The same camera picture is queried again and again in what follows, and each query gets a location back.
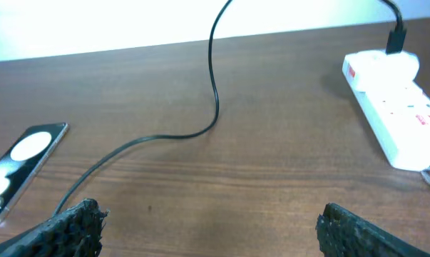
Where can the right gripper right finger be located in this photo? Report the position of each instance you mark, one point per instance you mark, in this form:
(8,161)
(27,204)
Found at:
(342,233)

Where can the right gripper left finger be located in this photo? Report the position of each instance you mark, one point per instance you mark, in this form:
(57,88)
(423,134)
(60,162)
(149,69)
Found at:
(74,232)

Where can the black smartphone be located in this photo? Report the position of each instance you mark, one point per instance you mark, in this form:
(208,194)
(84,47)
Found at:
(24,159)

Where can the white USB charger plug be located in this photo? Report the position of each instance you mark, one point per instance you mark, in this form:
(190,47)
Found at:
(372,69)

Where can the white power strip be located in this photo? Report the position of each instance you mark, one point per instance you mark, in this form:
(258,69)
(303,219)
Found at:
(400,119)

